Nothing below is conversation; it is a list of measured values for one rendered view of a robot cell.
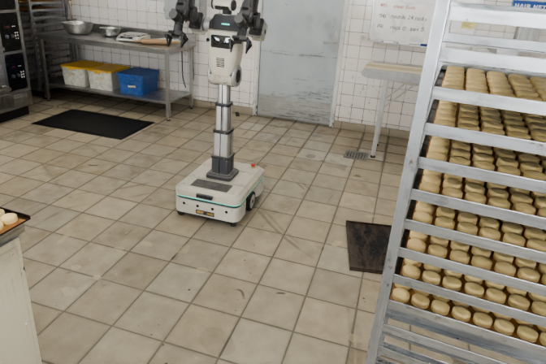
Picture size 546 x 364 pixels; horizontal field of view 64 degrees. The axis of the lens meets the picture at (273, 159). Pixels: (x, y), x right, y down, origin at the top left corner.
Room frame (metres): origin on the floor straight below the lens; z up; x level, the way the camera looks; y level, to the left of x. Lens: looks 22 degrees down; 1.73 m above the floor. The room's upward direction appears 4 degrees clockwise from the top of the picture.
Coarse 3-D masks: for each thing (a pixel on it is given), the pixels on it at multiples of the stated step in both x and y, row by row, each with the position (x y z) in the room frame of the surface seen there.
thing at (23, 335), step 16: (16, 240) 1.27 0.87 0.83; (0, 256) 1.21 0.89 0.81; (16, 256) 1.26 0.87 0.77; (0, 272) 1.20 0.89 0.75; (16, 272) 1.25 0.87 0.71; (0, 288) 1.19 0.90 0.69; (16, 288) 1.24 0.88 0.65; (0, 304) 1.18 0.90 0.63; (16, 304) 1.23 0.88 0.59; (0, 320) 1.17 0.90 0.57; (16, 320) 1.22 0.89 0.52; (32, 320) 1.28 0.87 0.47; (0, 336) 1.15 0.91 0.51; (16, 336) 1.21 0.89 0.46; (32, 336) 1.27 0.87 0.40; (0, 352) 1.14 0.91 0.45; (16, 352) 1.20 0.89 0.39; (32, 352) 1.26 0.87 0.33
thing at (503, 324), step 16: (400, 288) 1.09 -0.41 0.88; (416, 304) 1.04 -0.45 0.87; (432, 304) 1.03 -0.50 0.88; (448, 304) 1.06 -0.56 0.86; (464, 304) 1.05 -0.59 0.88; (464, 320) 0.99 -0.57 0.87; (480, 320) 0.98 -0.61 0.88; (496, 320) 0.98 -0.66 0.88; (512, 320) 1.01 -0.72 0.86; (528, 336) 0.93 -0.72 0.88; (544, 336) 0.93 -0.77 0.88
